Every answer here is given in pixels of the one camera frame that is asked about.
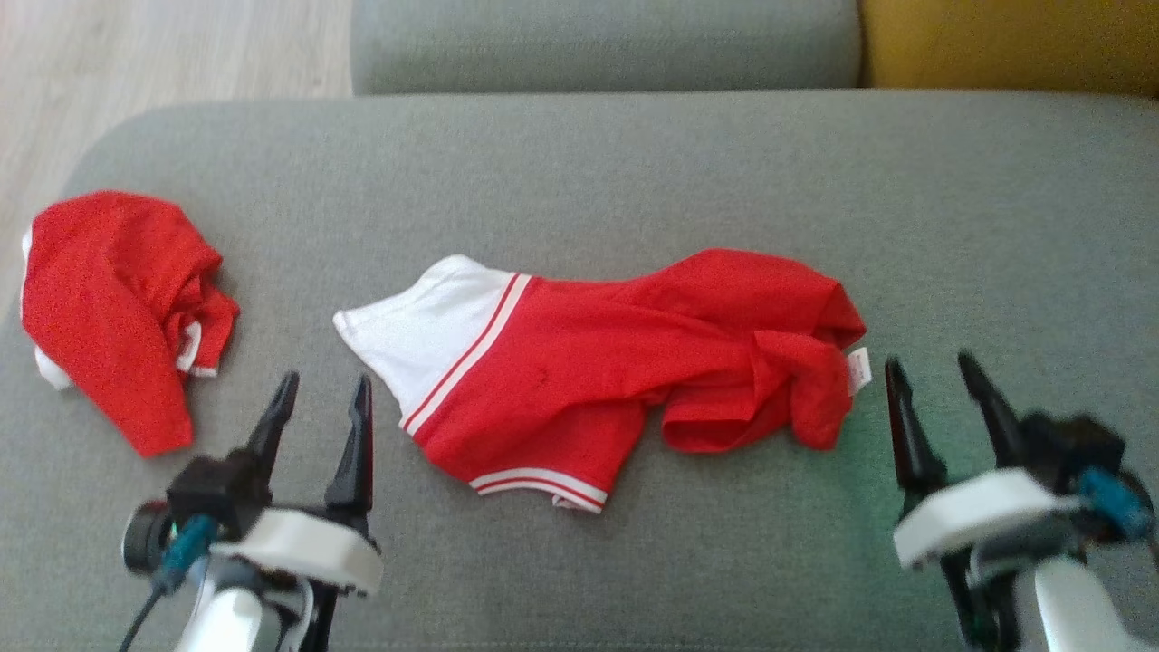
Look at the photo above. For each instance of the grey sofa seat cushion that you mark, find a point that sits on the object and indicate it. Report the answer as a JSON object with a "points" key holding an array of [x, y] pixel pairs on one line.
{"points": [[579, 172]]}

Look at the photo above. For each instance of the red shorts with white stripes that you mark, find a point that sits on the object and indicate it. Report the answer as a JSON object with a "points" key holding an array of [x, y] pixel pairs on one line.
{"points": [[100, 299]]}

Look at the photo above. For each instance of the red Bulls 23 jersey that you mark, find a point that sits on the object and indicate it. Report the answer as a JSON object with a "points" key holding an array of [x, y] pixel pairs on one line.
{"points": [[579, 362]]}

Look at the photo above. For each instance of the mustard yellow sofa cushion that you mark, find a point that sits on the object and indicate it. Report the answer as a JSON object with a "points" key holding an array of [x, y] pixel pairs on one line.
{"points": [[1014, 41]]}

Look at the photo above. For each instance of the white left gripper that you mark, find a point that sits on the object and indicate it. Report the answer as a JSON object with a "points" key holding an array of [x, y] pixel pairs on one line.
{"points": [[308, 548]]}

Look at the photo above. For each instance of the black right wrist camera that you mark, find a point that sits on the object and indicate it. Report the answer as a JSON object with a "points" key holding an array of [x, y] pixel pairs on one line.
{"points": [[1073, 444]]}

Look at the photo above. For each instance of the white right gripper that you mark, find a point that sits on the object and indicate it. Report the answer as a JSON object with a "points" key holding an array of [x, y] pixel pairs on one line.
{"points": [[982, 516]]}

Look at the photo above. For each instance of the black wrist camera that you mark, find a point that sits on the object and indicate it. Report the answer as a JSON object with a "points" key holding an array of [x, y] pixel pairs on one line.
{"points": [[1073, 444], [213, 493]]}

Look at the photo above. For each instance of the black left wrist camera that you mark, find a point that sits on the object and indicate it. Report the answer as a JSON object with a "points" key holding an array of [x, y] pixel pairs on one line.
{"points": [[213, 493]]}

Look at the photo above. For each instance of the grey sofa back cushion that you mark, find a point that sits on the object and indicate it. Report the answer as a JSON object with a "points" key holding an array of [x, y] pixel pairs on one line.
{"points": [[598, 41]]}

